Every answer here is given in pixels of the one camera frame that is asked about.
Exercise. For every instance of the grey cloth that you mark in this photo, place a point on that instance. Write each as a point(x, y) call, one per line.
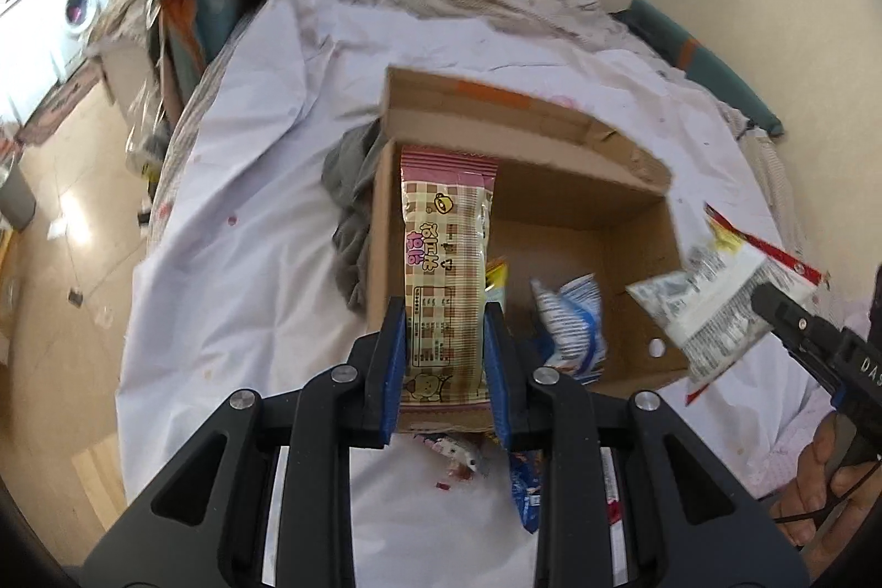
point(351, 195)

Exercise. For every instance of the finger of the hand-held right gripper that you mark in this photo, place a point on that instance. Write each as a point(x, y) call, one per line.
point(816, 371)
point(785, 309)

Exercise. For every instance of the patterned rug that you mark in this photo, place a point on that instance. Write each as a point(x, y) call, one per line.
point(62, 102)

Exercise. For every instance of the cream knitted blanket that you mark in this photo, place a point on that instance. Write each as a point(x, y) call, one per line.
point(768, 175)

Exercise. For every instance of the clear plastic bag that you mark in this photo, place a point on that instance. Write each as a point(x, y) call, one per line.
point(145, 126)

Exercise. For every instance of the cardboard box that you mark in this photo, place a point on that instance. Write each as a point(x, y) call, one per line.
point(482, 113)

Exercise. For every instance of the white washing machine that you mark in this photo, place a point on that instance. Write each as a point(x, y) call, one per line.
point(79, 6)

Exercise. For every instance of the red white snack packet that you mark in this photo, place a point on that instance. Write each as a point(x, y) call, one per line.
point(612, 491)

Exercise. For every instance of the blue white striped snack packet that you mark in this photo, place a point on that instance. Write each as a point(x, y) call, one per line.
point(568, 326)

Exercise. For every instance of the teal pillow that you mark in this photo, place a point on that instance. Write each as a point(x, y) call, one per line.
point(710, 71)

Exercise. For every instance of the white red-edged snack packet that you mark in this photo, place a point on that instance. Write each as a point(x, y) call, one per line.
point(716, 299)

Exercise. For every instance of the wooden furniture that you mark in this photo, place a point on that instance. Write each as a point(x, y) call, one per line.
point(5, 285)

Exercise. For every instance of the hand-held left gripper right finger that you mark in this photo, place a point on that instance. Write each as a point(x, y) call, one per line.
point(499, 374)

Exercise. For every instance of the yellow snack packet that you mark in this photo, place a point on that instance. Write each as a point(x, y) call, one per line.
point(497, 281)

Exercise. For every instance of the pink checkered snack packet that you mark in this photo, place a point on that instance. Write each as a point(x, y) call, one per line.
point(441, 257)

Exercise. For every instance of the grey trash bin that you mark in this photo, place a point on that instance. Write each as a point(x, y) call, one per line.
point(17, 195)

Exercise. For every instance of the person's right hand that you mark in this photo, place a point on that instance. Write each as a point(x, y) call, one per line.
point(810, 478)

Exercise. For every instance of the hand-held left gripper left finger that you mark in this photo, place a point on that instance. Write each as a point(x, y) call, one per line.
point(391, 367)

